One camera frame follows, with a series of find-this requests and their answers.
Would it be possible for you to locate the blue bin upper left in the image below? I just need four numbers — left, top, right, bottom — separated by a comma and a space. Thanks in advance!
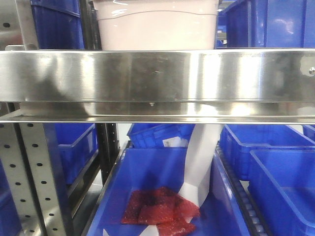
30, 0, 85, 49

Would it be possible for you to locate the black roller track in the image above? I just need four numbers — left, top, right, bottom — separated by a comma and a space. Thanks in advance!
215, 142, 272, 236

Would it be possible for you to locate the white plastic storage bin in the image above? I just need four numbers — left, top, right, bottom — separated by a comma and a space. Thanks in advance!
93, 0, 220, 51

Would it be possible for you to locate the blue bin lower left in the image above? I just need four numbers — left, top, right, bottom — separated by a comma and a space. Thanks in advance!
55, 123, 98, 185

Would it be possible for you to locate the white paper strip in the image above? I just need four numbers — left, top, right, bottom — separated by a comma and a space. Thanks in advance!
179, 124, 223, 207

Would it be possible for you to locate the blue bin rear centre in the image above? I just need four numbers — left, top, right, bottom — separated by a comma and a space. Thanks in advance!
127, 123, 195, 148

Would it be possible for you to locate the blue bin upper right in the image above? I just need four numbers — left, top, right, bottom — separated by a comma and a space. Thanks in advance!
223, 0, 315, 48

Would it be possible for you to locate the blue bin with red bags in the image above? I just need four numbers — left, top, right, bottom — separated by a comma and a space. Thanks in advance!
87, 147, 250, 236

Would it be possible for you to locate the blue bin behind lower right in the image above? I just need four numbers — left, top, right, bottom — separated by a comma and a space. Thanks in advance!
219, 124, 315, 181

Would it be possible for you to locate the stainless steel shelf rail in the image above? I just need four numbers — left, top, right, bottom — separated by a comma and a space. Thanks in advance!
0, 48, 315, 124

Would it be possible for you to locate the perforated steel shelf post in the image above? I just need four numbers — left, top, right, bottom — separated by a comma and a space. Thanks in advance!
0, 0, 74, 236

